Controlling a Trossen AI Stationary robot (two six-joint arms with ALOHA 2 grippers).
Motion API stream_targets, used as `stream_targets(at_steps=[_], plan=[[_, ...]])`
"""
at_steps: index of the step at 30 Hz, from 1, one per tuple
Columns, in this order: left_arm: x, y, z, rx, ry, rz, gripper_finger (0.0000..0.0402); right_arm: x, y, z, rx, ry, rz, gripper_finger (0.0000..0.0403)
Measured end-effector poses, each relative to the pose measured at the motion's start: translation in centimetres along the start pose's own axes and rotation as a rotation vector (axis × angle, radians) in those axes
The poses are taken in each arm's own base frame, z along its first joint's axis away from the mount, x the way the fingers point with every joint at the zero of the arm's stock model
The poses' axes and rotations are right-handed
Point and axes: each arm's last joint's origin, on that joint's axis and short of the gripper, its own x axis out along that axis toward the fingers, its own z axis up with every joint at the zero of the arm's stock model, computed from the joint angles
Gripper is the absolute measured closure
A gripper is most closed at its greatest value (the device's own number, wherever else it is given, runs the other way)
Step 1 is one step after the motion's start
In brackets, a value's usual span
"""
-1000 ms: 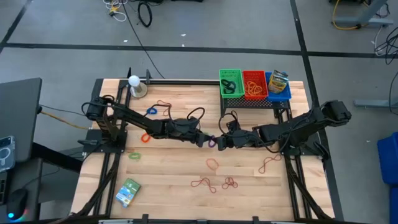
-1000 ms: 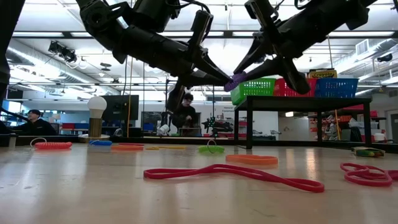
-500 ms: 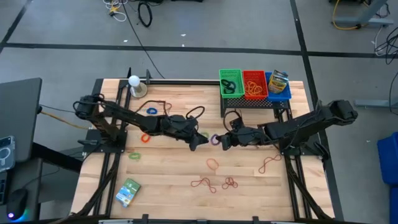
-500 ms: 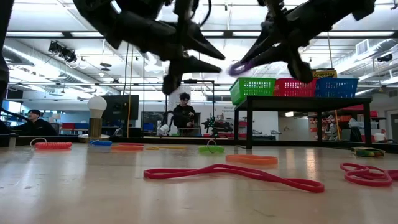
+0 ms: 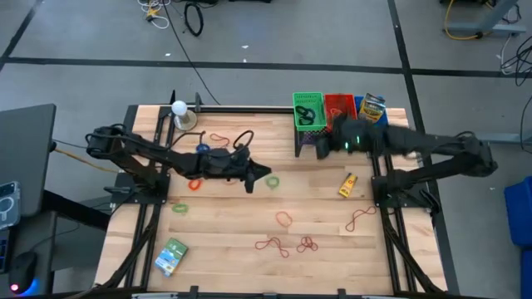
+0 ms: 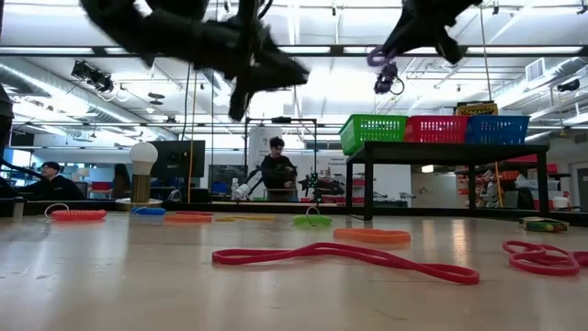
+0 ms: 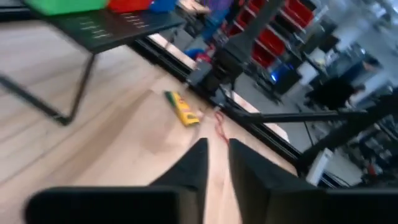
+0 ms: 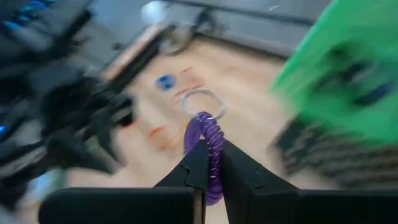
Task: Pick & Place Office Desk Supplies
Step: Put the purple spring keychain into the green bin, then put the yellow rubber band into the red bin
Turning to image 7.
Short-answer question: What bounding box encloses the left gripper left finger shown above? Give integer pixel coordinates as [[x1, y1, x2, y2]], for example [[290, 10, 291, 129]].
[[149, 138, 209, 224]]

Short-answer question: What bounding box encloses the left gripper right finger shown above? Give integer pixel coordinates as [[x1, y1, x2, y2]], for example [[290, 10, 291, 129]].
[[228, 138, 326, 224]]

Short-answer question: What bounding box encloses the blue plastic basket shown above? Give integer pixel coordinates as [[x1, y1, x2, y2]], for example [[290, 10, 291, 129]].
[[149, 0, 180, 13]]

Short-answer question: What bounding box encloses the red plastic basket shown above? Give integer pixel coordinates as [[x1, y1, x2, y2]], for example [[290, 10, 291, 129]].
[[107, 0, 155, 14]]

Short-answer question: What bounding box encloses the green plastic basket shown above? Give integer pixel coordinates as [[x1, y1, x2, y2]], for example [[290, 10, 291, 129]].
[[23, 0, 109, 16]]

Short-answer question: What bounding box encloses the small yellow crayon box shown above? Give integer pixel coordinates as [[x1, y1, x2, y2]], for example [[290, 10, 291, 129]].
[[164, 90, 201, 128]]

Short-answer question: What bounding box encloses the white cabinet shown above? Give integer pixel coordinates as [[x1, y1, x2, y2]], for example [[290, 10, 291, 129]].
[[305, 147, 336, 187]]

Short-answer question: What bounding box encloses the black metal strut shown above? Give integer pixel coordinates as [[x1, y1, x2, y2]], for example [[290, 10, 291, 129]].
[[239, 110, 398, 124], [295, 93, 398, 175]]

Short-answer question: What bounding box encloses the person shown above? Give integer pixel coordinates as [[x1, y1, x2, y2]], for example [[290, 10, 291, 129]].
[[304, 58, 383, 111], [178, 0, 246, 43]]

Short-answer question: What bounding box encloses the shelving with red bins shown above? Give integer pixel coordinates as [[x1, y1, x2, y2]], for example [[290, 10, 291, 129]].
[[226, 0, 315, 69]]

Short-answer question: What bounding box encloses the black mesh metal shelf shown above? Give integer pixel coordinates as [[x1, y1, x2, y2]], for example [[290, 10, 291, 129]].
[[0, 7, 187, 127]]

